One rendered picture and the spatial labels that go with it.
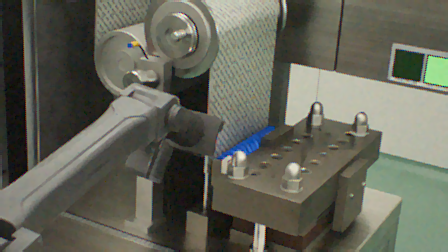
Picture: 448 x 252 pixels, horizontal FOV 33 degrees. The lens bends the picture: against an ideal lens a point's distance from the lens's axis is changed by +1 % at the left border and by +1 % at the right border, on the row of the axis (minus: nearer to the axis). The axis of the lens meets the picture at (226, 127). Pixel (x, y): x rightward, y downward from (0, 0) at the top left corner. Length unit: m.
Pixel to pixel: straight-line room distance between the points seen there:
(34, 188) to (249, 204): 0.48
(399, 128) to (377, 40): 2.59
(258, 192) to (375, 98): 2.85
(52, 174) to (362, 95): 3.27
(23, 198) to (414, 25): 0.85
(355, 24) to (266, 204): 0.43
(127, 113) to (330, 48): 0.60
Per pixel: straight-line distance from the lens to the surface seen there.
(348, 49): 1.49
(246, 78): 1.37
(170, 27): 1.25
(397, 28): 1.45
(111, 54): 1.37
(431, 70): 1.44
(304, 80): 4.17
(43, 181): 0.88
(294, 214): 1.21
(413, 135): 4.04
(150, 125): 1.03
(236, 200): 1.25
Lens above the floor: 1.55
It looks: 21 degrees down
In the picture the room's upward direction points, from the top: 4 degrees clockwise
